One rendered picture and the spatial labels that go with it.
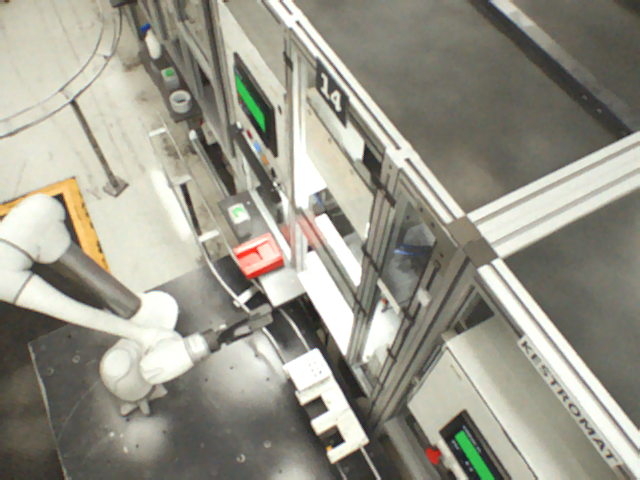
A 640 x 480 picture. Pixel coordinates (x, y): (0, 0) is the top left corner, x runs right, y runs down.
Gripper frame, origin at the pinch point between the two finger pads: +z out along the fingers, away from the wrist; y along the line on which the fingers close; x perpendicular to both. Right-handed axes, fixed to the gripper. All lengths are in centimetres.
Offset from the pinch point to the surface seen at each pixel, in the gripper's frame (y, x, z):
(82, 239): -111, 140, -62
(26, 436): -111, 42, -118
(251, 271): -15.9, 24.7, 5.6
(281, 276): -21.4, 20.2, 15.6
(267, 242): -17.3, 34.0, 16.6
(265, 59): 69, 35, 22
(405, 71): 88, -2, 37
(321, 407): -29.0, -29.2, 6.4
